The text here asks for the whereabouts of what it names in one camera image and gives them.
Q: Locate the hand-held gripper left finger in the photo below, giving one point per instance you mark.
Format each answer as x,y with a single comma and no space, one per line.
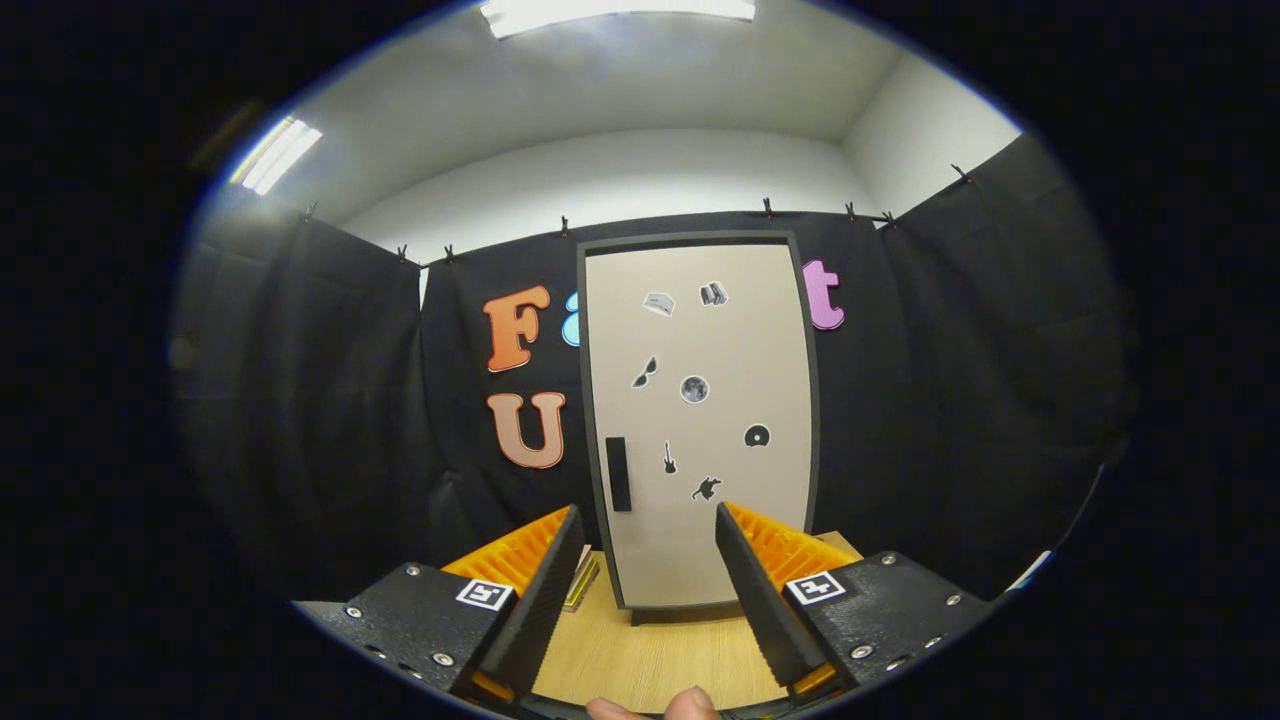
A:
550,600

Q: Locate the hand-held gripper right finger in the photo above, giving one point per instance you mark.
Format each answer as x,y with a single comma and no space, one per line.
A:
755,600

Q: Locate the dark grey shoe cabinet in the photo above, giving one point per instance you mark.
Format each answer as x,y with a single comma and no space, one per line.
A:
690,238

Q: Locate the yellow-edged book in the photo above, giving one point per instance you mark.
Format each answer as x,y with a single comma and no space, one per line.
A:
585,585

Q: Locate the row of black cloth clips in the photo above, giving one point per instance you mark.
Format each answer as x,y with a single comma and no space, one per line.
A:
768,208

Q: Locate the long ceiling light strip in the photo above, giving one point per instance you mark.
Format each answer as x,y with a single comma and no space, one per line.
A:
275,155

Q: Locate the rectangular ceiling light panel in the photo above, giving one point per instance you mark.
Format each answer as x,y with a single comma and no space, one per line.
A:
620,12

